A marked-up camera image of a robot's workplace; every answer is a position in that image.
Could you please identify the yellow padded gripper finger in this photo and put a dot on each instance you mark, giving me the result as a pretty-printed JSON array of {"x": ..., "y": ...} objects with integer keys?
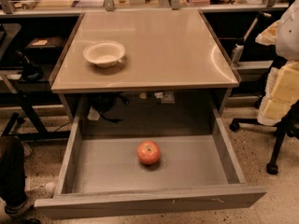
[
  {"x": 281, "y": 93},
  {"x": 268, "y": 36}
]

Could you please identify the red apple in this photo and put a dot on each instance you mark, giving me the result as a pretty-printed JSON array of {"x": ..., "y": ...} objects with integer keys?
[{"x": 148, "y": 152}]

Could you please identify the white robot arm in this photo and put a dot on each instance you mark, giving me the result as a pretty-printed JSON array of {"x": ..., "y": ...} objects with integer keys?
[{"x": 287, "y": 37}]

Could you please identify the grey counter cabinet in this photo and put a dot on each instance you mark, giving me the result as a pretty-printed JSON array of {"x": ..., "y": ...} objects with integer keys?
[{"x": 165, "y": 50}]

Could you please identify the open grey wooden drawer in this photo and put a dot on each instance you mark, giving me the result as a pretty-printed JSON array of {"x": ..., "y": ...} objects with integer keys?
[{"x": 101, "y": 175}]

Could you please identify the black office chair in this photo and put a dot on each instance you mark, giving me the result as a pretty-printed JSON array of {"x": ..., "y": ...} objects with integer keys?
[{"x": 288, "y": 125}]

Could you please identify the white paper bowl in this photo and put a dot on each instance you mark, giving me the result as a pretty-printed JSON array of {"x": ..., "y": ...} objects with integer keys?
[{"x": 104, "y": 54}]

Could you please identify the black box with label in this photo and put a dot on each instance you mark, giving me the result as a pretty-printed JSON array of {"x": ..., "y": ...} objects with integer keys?
[{"x": 45, "y": 50}]

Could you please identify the black handheld scanner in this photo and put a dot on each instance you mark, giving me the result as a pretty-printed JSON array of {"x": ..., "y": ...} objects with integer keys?
[{"x": 29, "y": 71}]

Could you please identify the person's dark trouser leg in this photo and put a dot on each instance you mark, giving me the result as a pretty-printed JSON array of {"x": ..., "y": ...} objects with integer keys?
[{"x": 12, "y": 176}]

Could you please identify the grey white sneaker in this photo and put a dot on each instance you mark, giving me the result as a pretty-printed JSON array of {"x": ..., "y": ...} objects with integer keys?
[{"x": 17, "y": 211}]

